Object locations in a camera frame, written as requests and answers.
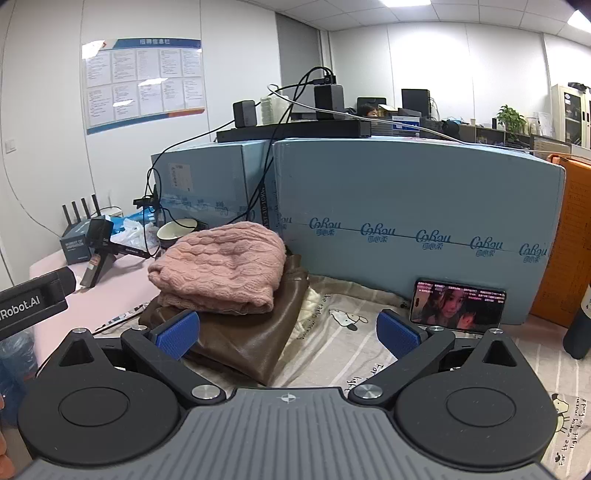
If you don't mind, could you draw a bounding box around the pink knitted sweater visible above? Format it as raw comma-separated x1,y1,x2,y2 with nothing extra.
148,222,287,315

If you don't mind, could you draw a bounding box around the smartphone with lit screen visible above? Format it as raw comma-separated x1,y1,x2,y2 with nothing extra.
410,279,507,334

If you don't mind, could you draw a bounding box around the patterned bed sheet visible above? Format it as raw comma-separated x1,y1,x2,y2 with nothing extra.
91,274,591,480

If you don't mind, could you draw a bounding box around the small dark blue box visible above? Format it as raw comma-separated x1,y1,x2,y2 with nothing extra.
60,219,92,265

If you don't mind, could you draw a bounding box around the brown leather garment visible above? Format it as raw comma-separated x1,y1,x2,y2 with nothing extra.
139,255,308,385

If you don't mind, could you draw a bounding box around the black wifi router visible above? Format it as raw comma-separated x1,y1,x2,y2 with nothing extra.
61,194,102,236

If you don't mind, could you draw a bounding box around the white plastic bag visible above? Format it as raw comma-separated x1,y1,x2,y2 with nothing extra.
109,211,159,252

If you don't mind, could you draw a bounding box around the striped ceramic bowl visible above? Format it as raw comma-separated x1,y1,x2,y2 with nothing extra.
156,218,207,249

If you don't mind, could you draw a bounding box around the large blue front carton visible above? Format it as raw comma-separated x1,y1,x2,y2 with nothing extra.
273,137,566,325

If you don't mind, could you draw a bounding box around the dark blue vacuum bottle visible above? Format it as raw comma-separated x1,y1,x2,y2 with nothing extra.
563,284,591,360

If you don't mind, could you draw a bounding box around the orange board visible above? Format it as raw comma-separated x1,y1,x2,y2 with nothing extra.
531,154,590,327

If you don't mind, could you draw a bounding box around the blue rear carton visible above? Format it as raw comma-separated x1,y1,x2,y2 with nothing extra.
151,140,280,232

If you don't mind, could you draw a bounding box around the green potted plant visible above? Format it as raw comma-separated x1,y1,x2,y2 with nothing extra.
496,105,527,135

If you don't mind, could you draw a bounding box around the white glass cabinet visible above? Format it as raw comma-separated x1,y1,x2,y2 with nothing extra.
551,82,590,149

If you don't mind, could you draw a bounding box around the black camera on tripod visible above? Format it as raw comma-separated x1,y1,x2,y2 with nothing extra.
80,217,150,289

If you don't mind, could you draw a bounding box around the wall poster with blue border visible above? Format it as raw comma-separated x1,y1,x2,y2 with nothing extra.
81,37,205,135

